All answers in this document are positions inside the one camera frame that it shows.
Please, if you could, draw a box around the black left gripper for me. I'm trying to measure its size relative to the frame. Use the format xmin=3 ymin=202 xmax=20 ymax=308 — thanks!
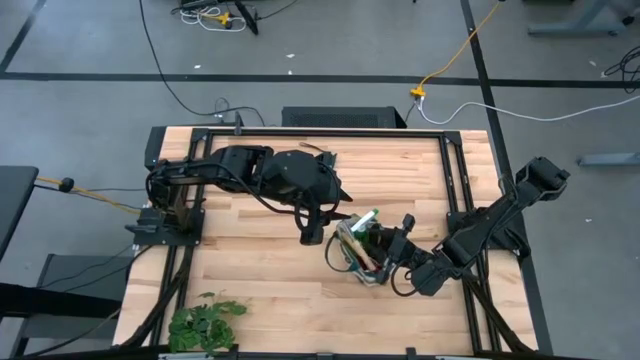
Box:
xmin=262 ymin=149 xmax=355 ymax=223

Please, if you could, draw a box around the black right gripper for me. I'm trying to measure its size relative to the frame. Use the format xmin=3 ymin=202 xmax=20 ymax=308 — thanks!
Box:
xmin=369 ymin=226 xmax=427 ymax=287

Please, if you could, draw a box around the beige and green gardening bag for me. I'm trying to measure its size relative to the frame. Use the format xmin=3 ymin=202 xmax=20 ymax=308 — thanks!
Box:
xmin=323 ymin=209 xmax=404 ymax=289

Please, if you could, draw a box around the green spray bottle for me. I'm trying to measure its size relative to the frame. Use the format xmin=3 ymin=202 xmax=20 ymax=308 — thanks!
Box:
xmin=348 ymin=208 xmax=380 ymax=249

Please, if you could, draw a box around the black computer case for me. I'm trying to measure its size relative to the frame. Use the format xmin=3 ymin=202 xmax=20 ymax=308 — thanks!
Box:
xmin=281 ymin=105 xmax=407 ymax=129

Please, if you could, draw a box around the green leafy plant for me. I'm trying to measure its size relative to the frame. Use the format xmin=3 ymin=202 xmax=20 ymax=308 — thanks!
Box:
xmin=167 ymin=291 xmax=250 ymax=355

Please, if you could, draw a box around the black stand leg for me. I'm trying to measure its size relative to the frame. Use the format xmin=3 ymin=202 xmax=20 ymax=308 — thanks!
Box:
xmin=232 ymin=0 xmax=260 ymax=36

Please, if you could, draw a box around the grey floor bar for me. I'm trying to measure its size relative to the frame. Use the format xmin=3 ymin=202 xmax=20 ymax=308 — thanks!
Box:
xmin=577 ymin=152 xmax=640 ymax=167

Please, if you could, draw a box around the dark grey cart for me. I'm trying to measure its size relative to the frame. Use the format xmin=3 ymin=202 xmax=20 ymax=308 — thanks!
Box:
xmin=0 ymin=252 xmax=134 ymax=360

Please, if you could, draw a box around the grey desk leg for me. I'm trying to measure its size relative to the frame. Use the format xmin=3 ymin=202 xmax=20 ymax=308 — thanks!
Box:
xmin=527 ymin=0 xmax=640 ymax=38

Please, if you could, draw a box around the black aluminium table frame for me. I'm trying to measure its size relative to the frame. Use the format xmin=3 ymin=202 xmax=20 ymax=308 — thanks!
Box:
xmin=119 ymin=125 xmax=539 ymax=356

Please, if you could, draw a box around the yellow extension cable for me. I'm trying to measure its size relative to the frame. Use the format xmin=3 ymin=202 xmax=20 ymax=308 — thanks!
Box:
xmin=409 ymin=0 xmax=501 ymax=98

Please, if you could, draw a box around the white floor cable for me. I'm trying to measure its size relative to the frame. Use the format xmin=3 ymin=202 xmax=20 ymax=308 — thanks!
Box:
xmin=417 ymin=94 xmax=640 ymax=126

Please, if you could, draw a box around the long black floor cable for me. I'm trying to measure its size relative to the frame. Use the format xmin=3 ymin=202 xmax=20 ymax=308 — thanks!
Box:
xmin=137 ymin=0 xmax=267 ymax=127

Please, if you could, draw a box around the white cable bundle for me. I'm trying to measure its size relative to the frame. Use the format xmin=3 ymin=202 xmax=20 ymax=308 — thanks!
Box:
xmin=179 ymin=5 xmax=247 ymax=33

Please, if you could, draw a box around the thin black cable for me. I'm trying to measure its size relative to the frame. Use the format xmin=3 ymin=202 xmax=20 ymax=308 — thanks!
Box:
xmin=39 ymin=243 xmax=156 ymax=294

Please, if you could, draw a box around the black cable tangle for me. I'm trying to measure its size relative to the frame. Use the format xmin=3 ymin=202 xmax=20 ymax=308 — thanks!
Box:
xmin=603 ymin=45 xmax=640 ymax=94

